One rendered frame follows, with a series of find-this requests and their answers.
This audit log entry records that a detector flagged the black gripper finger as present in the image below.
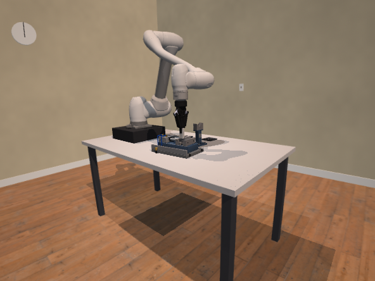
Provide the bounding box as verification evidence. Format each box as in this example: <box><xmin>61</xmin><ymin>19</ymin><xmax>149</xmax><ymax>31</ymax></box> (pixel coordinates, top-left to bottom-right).
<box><xmin>173</xmin><ymin>110</ymin><xmax>184</xmax><ymax>139</ymax></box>
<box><xmin>182</xmin><ymin>110</ymin><xmax>189</xmax><ymax>128</ymax></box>

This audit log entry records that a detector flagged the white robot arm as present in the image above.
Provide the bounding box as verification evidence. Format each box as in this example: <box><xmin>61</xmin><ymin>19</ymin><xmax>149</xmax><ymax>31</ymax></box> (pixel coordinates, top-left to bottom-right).
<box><xmin>126</xmin><ymin>30</ymin><xmax>214</xmax><ymax>129</ymax></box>

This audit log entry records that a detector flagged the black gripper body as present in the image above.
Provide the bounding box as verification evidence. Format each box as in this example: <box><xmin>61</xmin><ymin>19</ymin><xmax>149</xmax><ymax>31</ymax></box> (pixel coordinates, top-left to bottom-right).
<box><xmin>175</xmin><ymin>101</ymin><xmax>187</xmax><ymax>116</ymax></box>

